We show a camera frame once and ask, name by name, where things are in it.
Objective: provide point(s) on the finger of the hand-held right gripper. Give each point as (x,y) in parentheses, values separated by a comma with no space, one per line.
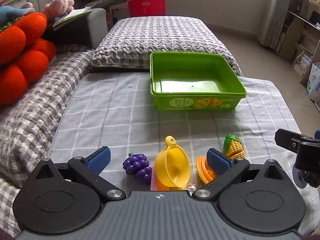
(317,133)
(287,140)

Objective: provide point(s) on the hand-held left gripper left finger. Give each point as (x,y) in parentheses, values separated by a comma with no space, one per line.
(98,160)

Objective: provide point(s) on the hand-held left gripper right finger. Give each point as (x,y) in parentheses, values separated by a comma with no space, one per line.
(218,163)

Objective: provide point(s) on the orange toy disc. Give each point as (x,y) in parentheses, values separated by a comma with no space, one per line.
(202,170)

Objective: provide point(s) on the toy corn cob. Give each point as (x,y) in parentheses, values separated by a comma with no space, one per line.
(235,146)

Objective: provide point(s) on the purple toy grapes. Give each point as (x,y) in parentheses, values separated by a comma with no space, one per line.
(137,166)

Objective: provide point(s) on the yellow toy funnel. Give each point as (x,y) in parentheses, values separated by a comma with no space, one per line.
(172,165)

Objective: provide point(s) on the pink toy block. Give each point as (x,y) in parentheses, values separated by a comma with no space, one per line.
(155,182)

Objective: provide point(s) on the green plastic box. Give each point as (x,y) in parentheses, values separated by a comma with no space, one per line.
(190,67)

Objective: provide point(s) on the white cardboard box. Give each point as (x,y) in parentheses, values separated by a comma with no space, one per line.
(314,85)

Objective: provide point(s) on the grey checked bed sheet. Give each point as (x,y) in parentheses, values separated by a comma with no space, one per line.
(112,105)

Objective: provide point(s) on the grey quilted sofa cover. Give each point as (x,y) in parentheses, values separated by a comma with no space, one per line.
(32,110)

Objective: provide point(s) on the wooden shelf unit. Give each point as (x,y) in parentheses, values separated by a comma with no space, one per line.
(300,35)

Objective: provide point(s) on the orange plush cushion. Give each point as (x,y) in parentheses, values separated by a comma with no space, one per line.
(22,62)

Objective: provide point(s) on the grey curtain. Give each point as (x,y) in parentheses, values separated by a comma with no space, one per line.
(277,10)

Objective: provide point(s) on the grey sofa armrest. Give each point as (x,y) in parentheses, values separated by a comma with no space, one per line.
(92,27)

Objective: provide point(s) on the grey quilted cushion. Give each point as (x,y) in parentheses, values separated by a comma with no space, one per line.
(160,40)

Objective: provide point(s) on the open booklet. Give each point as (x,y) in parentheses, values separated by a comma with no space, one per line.
(72,16)

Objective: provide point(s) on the pink plush toy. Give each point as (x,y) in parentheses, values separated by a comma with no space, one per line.
(58,6)

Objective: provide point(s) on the red plastic stool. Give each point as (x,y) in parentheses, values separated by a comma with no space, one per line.
(146,7)

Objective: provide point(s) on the blue plush toy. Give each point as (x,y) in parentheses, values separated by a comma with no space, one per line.
(10,13)

